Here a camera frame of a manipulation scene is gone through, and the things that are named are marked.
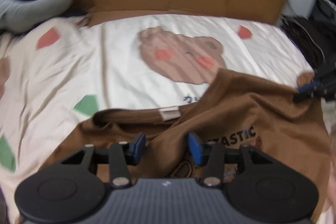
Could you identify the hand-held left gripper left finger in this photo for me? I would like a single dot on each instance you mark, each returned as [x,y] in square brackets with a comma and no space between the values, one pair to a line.
[137,146]

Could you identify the cream bear print blanket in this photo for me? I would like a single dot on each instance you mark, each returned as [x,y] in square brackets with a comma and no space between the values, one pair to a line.
[118,77]

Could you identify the grey neck pillow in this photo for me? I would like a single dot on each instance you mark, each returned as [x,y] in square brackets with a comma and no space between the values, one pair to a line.
[39,8]

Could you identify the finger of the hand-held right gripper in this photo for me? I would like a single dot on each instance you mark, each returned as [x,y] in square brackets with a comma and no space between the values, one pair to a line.
[309,86]
[304,96]

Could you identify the brown printed t-shirt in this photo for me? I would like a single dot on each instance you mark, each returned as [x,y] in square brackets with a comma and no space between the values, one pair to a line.
[249,113]

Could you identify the black clothes pile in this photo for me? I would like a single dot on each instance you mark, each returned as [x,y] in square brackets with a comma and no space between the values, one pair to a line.
[309,35]

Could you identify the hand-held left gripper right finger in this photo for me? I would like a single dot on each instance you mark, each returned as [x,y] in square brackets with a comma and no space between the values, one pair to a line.
[195,148]

